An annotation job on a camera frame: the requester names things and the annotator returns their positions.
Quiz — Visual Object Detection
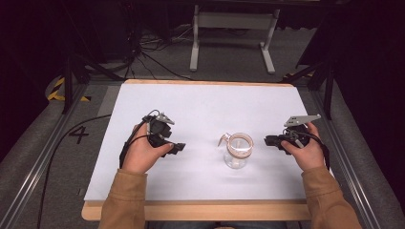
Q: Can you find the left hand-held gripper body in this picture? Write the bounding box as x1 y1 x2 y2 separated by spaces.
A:
141 113 176 149

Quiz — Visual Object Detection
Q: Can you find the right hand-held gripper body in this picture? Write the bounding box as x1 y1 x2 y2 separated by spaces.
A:
280 114 322 156

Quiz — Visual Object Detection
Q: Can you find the clear glass jar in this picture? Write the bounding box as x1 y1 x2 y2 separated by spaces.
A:
217 132 255 170

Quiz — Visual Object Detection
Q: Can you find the person's right hand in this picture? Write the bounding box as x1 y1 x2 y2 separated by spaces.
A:
280 122 327 172

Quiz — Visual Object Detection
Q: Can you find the person's left hand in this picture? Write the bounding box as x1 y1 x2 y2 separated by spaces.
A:
121 122 175 175

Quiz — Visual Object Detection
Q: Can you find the black tripod stand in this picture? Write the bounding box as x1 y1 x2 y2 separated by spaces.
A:
61 51 125 115
280 60 335 121

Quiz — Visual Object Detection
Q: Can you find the yellow black floor tape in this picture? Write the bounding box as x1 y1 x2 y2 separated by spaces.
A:
47 77 92 103

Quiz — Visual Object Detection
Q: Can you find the white metal stand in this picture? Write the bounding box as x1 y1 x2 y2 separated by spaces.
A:
189 4 281 75

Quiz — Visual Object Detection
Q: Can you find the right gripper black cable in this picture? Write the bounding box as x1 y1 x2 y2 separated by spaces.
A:
295 130 330 171

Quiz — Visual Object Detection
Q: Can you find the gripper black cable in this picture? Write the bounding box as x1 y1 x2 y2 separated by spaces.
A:
118 109 161 170
295 130 330 171

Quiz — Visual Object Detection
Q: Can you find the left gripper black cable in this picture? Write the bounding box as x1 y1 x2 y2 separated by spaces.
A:
118 109 161 170

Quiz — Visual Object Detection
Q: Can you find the bundle of floor cables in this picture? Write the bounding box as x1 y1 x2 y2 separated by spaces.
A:
123 28 195 82

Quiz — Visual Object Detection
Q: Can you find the black floor cable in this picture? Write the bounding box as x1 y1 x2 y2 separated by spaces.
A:
36 114 113 229

